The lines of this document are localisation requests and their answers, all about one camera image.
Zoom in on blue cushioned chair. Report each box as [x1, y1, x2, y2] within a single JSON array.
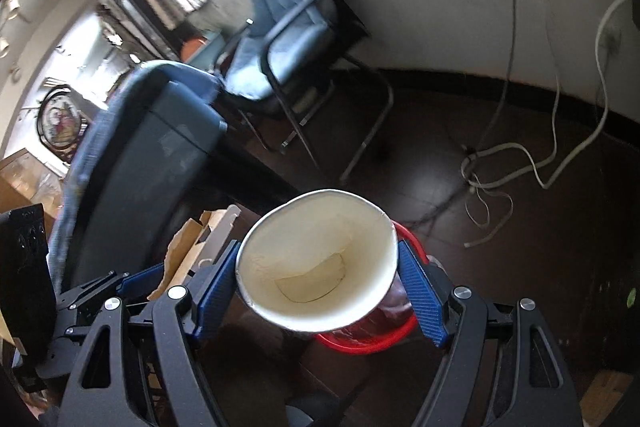
[[215, 0, 396, 185]]

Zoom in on white paper cup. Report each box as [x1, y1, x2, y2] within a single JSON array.
[[235, 189, 401, 334]]

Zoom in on dark framed cabinet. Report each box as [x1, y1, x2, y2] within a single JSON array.
[[101, 0, 182, 60]]

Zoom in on white wall lamp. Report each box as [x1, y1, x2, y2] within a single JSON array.
[[0, 0, 32, 58]]

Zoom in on white cable end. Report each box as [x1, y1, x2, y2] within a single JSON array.
[[462, 177, 516, 251]]

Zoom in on thick white cable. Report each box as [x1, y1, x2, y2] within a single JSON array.
[[460, 0, 640, 192]]

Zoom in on thin grey cable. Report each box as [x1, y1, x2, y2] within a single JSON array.
[[462, 0, 561, 188]]

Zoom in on cardboard pieces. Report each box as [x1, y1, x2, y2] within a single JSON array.
[[147, 208, 229, 303]]

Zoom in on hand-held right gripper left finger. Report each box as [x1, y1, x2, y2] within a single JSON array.
[[57, 239, 242, 427]]

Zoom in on cardboard box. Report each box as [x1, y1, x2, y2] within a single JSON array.
[[0, 147, 64, 233]]

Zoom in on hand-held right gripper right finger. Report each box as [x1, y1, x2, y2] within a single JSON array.
[[397, 239, 584, 427]]

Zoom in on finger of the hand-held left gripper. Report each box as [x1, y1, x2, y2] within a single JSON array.
[[55, 263, 168, 314], [47, 313, 98, 379]]

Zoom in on red trash bin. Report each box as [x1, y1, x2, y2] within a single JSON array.
[[312, 219, 432, 356]]

